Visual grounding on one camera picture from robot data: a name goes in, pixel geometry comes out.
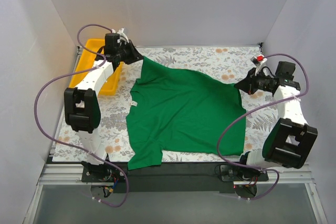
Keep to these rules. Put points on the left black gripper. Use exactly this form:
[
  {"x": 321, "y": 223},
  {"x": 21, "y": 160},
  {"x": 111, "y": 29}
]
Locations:
[{"x": 130, "y": 52}]

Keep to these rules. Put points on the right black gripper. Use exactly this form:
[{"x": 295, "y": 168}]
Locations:
[{"x": 252, "y": 83}]

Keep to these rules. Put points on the green t-shirt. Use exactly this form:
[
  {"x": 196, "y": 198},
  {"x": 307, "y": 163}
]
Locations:
[{"x": 182, "y": 110}]

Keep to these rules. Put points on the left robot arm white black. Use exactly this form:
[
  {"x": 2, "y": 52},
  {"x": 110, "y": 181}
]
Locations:
[{"x": 98, "y": 72}]

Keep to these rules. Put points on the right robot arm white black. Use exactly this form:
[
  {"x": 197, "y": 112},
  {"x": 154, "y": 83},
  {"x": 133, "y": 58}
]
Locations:
[{"x": 291, "y": 139}]

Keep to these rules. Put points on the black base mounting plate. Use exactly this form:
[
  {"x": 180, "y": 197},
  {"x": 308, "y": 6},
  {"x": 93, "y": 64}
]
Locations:
[{"x": 172, "y": 177}]

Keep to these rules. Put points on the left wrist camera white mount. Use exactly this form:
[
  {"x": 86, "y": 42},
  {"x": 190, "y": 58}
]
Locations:
[{"x": 123, "y": 39}]

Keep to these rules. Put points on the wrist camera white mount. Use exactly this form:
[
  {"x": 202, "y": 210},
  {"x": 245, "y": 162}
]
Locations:
[
  {"x": 259, "y": 61},
  {"x": 123, "y": 39}
]

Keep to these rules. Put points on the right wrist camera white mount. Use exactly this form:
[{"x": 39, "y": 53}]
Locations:
[{"x": 259, "y": 61}]

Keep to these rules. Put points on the aluminium frame rail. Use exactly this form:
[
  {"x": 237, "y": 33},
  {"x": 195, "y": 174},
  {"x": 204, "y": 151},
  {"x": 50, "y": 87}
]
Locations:
[{"x": 61, "y": 174}]

